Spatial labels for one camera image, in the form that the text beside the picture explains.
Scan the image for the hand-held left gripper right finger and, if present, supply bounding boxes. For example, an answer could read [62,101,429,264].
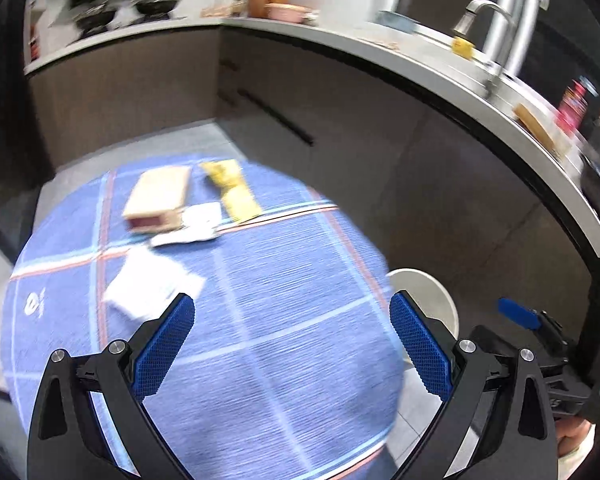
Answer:
[389,290,561,480]

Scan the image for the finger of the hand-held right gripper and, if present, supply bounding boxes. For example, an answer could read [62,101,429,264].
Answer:
[497,298,572,358]
[472,326,521,356]

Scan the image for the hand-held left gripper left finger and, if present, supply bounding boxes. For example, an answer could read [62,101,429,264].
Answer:
[26,292,197,480]

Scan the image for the white waste bin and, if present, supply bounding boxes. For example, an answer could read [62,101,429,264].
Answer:
[386,268,460,366]

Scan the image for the white green packet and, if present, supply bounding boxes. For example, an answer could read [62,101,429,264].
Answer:
[102,249,205,320]

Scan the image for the tan cardboard box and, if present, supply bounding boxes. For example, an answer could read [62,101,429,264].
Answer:
[121,165,192,235]

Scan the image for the yellow wrapper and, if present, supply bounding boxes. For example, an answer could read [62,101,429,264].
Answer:
[200,159,261,224]

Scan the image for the person's right hand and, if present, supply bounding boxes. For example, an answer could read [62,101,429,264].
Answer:
[555,417,596,456]

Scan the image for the blue plaid tablecloth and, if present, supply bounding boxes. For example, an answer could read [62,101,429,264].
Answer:
[0,157,406,480]

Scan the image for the brown scrub block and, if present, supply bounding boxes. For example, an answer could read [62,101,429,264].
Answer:
[512,103,561,153]

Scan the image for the pink hanging packet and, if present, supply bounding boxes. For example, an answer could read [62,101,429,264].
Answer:
[555,77,588,133]

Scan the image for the brown lower cabinets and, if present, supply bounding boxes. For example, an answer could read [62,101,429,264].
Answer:
[25,25,600,386]

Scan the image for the black framed glass door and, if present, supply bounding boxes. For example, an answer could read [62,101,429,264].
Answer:
[0,0,56,261]

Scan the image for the white countertop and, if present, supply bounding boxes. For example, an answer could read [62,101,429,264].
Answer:
[24,14,600,261]

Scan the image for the steel kitchen faucet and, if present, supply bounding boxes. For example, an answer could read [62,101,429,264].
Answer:
[452,0,518,98]

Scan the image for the blue container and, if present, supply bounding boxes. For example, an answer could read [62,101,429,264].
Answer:
[377,9,421,31]

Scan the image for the gas stove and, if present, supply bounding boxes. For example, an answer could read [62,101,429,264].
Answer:
[77,10,186,36]

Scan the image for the black wok with lid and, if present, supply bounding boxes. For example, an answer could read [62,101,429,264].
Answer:
[135,0,176,16]

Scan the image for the pink basket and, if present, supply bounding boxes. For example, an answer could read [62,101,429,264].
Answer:
[265,2,311,23]

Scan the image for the black wok long handle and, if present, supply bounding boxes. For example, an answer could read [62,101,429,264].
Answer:
[75,2,116,28]

